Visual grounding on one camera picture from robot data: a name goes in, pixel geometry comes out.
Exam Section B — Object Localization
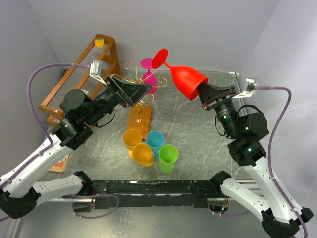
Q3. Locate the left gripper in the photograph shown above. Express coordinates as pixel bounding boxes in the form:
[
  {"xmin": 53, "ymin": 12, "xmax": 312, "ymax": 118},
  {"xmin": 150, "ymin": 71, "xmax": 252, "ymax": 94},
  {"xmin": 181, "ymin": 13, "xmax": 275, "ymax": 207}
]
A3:
[{"xmin": 85, "ymin": 74, "xmax": 153, "ymax": 126}]

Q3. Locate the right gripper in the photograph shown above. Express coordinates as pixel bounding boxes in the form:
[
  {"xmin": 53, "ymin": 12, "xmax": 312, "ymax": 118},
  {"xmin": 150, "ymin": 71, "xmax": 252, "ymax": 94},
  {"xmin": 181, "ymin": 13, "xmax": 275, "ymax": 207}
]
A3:
[{"xmin": 194, "ymin": 79, "xmax": 239, "ymax": 138}]

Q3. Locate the pink wine glass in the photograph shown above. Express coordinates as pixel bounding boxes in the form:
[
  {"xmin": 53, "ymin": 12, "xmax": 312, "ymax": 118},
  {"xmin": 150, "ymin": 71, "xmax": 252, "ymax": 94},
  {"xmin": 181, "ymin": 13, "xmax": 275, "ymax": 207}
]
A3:
[{"xmin": 140, "ymin": 58, "xmax": 157, "ymax": 94}]

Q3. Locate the red wine glass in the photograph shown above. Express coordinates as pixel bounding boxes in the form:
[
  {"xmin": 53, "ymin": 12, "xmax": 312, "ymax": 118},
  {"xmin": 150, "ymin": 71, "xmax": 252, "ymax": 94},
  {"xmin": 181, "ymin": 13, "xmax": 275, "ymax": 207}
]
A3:
[{"xmin": 151, "ymin": 48, "xmax": 208, "ymax": 101}]

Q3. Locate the blue wine glass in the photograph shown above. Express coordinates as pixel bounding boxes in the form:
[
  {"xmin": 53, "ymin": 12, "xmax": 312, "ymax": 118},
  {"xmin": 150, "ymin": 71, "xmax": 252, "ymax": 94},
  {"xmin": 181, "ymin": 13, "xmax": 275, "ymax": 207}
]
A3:
[{"xmin": 145, "ymin": 131, "xmax": 165, "ymax": 160}]

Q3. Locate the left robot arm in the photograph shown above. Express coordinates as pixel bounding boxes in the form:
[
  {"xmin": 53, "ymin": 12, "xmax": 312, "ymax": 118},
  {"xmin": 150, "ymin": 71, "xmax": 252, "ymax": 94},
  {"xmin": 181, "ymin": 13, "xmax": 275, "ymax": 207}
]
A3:
[{"xmin": 0, "ymin": 76, "xmax": 152, "ymax": 219}]

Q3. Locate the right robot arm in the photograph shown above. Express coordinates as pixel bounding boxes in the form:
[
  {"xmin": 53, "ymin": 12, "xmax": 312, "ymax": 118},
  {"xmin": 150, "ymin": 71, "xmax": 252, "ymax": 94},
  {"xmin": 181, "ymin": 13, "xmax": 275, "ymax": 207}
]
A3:
[{"xmin": 197, "ymin": 79, "xmax": 314, "ymax": 238}]

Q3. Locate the orange wine glass rear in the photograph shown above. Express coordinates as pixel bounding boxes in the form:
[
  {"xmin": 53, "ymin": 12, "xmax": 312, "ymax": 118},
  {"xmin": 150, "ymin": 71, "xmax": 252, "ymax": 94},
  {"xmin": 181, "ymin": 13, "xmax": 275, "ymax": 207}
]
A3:
[{"xmin": 123, "ymin": 129, "xmax": 142, "ymax": 159}]

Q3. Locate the orange wine glass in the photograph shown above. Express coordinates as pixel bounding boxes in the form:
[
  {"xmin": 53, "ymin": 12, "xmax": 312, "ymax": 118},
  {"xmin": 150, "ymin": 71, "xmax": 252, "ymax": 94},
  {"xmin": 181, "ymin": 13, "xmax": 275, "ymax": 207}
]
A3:
[
  {"xmin": 132, "ymin": 143, "xmax": 154, "ymax": 168},
  {"xmin": 123, "ymin": 129, "xmax": 142, "ymax": 159}
]

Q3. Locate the wooden rack shelf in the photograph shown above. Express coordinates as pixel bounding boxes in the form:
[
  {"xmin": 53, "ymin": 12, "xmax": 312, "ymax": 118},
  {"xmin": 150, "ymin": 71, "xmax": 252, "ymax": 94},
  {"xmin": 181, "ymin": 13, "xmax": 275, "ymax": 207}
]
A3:
[{"xmin": 38, "ymin": 34, "xmax": 121, "ymax": 126}]

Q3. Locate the orange wine glass front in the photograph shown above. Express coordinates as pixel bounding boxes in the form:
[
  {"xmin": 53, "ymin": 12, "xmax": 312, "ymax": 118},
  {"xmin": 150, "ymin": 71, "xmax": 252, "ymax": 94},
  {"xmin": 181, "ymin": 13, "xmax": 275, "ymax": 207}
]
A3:
[{"xmin": 132, "ymin": 143, "xmax": 154, "ymax": 168}]

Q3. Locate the green wine glass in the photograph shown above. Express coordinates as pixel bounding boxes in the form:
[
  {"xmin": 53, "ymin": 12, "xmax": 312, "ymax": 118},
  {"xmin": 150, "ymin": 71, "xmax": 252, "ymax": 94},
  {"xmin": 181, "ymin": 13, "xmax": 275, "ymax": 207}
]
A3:
[{"xmin": 159, "ymin": 144, "xmax": 179, "ymax": 174}]

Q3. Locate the yellow block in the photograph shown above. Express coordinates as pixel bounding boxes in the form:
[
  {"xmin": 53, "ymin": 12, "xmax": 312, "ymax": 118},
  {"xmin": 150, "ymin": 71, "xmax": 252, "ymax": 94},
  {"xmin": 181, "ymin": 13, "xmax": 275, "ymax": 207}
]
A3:
[{"xmin": 95, "ymin": 38, "xmax": 105, "ymax": 48}]

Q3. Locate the orange picture card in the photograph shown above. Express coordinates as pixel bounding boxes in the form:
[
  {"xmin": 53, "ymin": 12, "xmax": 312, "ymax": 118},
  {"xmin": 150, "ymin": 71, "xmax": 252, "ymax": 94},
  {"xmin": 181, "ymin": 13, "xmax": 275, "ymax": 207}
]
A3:
[{"xmin": 49, "ymin": 155, "xmax": 69, "ymax": 173}]

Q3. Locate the gold wire glass rack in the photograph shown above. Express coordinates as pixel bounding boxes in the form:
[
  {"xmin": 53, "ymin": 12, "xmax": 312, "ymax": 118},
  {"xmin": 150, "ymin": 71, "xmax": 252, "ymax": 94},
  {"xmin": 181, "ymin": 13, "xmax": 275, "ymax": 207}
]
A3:
[{"xmin": 114, "ymin": 69, "xmax": 168, "ymax": 141}]

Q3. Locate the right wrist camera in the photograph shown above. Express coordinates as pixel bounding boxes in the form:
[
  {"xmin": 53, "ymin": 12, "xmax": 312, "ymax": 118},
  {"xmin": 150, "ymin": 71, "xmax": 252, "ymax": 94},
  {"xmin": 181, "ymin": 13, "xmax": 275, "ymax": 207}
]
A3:
[{"xmin": 233, "ymin": 78, "xmax": 258, "ymax": 99}]

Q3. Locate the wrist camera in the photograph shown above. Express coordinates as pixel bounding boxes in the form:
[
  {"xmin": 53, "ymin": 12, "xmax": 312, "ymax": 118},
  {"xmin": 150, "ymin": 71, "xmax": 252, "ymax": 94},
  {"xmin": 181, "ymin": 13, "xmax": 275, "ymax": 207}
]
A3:
[
  {"xmin": 233, "ymin": 78, "xmax": 258, "ymax": 99},
  {"xmin": 89, "ymin": 60, "xmax": 106, "ymax": 85}
]

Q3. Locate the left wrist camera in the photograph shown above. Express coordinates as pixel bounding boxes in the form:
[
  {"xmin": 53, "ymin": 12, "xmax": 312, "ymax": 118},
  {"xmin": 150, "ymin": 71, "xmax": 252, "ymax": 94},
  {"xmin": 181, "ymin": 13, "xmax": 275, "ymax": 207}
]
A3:
[{"xmin": 89, "ymin": 60, "xmax": 106, "ymax": 85}]

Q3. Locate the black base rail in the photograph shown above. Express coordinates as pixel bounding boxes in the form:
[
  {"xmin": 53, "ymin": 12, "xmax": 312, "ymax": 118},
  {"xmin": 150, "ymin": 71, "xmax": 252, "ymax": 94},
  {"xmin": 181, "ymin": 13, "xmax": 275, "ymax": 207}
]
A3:
[{"xmin": 77, "ymin": 180, "xmax": 225, "ymax": 208}]

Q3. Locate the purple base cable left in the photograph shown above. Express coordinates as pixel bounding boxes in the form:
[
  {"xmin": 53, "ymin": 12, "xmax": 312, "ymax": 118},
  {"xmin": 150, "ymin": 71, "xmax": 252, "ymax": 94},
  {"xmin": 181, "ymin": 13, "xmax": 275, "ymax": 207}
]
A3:
[{"xmin": 64, "ymin": 193, "xmax": 122, "ymax": 219}]

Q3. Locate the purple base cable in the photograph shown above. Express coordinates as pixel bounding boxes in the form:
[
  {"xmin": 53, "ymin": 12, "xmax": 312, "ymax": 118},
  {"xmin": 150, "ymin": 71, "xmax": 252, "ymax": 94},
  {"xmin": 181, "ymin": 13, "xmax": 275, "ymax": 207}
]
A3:
[
  {"xmin": 64, "ymin": 193, "xmax": 122, "ymax": 219},
  {"xmin": 211, "ymin": 208, "xmax": 251, "ymax": 218}
]

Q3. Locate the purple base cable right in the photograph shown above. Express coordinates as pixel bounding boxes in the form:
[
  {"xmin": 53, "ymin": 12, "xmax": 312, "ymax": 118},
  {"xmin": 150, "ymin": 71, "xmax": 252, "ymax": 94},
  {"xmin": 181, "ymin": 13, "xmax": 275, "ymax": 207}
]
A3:
[{"xmin": 211, "ymin": 208, "xmax": 251, "ymax": 218}]

